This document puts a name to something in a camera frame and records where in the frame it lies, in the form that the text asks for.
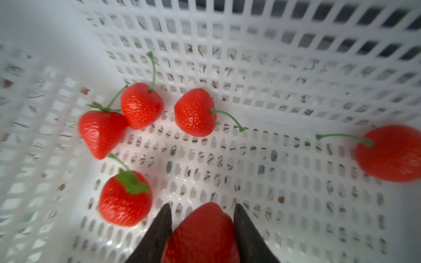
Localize red strawberry upper middle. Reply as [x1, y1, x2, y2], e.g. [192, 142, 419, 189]
[174, 88, 245, 137]

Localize red strawberry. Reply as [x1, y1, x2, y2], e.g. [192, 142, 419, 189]
[98, 153, 153, 227]
[174, 88, 245, 137]
[121, 52, 164, 130]
[315, 125, 421, 183]

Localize red strawberry upper left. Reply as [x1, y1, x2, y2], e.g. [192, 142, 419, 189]
[121, 52, 164, 130]

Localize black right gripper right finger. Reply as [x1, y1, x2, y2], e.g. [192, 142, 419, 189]
[234, 204, 280, 263]

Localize white perforated plastic basket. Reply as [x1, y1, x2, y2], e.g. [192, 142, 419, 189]
[1, 1, 421, 263]

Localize red strawberry centre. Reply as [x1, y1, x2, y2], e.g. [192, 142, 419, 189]
[98, 153, 153, 227]

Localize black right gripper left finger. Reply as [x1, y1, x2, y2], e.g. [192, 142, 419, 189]
[126, 203, 172, 263]

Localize red strawberry far right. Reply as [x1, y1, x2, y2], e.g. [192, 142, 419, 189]
[315, 125, 421, 183]

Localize red strawberry left end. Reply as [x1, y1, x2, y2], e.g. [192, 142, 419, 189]
[78, 85, 129, 160]

